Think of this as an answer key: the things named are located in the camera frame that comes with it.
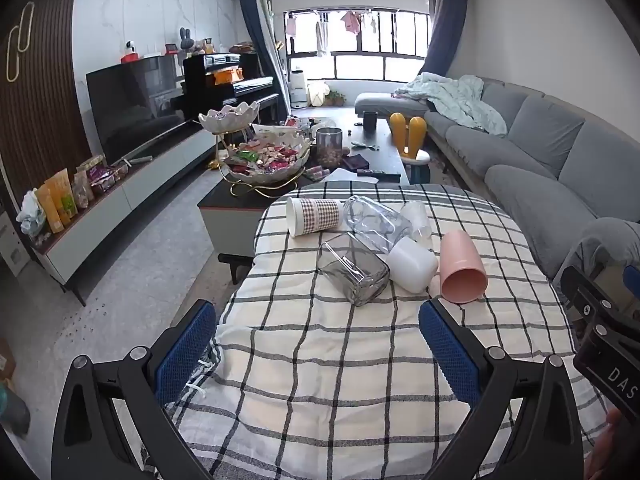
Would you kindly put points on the blue curtain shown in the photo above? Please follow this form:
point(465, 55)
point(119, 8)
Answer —
point(445, 30)
point(255, 40)

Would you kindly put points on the checked paper cup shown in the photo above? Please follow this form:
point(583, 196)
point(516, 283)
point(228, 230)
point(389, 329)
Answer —
point(312, 215)

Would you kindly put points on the light green blanket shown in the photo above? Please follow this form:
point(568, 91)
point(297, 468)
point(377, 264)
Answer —
point(460, 100)

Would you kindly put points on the white hanging garment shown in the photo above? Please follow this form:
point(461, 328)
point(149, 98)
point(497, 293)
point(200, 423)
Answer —
point(321, 39)

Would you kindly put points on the person's right hand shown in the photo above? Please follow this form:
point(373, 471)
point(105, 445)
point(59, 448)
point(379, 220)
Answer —
point(622, 447)

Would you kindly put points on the clear tall glass cup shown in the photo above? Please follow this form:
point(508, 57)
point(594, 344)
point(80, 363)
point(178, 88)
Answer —
point(370, 220)

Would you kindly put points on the black mug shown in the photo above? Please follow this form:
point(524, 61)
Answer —
point(370, 121)

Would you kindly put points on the white air purifier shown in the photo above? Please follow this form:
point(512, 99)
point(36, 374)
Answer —
point(298, 87)

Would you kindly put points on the pink cup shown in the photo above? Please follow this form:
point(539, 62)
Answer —
point(462, 267)

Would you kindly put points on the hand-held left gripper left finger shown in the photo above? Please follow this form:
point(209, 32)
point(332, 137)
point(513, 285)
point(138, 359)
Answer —
point(184, 355)

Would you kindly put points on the grey square glass cup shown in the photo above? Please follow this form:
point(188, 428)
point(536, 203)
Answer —
point(352, 270)

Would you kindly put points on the dark coffee table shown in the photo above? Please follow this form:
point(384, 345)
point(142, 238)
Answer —
point(230, 210)

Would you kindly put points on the gold wall ornament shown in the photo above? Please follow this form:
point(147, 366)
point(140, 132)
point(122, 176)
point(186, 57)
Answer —
point(20, 42)

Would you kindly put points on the glass jar of nuts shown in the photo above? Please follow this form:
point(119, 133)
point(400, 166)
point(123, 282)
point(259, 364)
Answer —
point(328, 149)

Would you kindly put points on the grey cloth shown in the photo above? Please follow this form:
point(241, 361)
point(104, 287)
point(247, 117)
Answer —
point(597, 245)

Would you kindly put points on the tiered white candy bowl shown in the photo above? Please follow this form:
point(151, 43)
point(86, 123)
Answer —
point(265, 157)

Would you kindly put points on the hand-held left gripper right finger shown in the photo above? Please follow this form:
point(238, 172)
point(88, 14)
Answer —
point(450, 355)

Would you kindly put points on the grey sofa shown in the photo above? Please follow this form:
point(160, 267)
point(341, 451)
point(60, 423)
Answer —
point(525, 145)

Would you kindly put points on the potted plant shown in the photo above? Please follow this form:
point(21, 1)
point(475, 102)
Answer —
point(336, 97)

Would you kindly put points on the pink hanging garment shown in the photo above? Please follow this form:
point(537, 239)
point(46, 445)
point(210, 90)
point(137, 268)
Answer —
point(351, 21)

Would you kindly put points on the white TV cabinet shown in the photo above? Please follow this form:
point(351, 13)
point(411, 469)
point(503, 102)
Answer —
point(130, 195)

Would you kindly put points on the black piano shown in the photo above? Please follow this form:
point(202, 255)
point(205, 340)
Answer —
point(225, 90)

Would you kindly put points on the orange box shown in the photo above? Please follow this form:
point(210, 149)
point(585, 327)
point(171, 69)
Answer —
point(227, 76)

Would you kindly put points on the checked tablecloth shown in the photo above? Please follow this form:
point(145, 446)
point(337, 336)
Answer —
point(350, 365)

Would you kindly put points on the grey rabbit figure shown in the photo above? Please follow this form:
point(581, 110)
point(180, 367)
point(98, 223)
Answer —
point(186, 40)

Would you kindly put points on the orange snack bag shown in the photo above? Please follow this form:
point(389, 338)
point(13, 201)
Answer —
point(47, 205)
point(62, 192)

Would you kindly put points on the yellow rabbit-ear stool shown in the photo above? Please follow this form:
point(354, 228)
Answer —
point(411, 135)

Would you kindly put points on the purple cloth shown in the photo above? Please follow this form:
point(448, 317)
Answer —
point(356, 161)

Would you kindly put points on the white cup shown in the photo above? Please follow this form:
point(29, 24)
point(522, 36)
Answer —
point(412, 264)

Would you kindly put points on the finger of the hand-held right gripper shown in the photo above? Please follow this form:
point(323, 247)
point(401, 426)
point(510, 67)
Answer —
point(632, 276)
point(582, 295)

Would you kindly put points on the clear plastic cup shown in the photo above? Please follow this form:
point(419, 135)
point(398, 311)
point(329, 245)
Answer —
point(417, 220)

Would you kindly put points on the black television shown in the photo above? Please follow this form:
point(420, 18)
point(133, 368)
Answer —
point(132, 105)

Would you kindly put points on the white plastic bag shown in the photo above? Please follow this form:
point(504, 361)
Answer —
point(30, 215)

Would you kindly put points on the black remote control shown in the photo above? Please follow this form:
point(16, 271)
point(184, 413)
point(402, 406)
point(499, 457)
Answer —
point(378, 174)

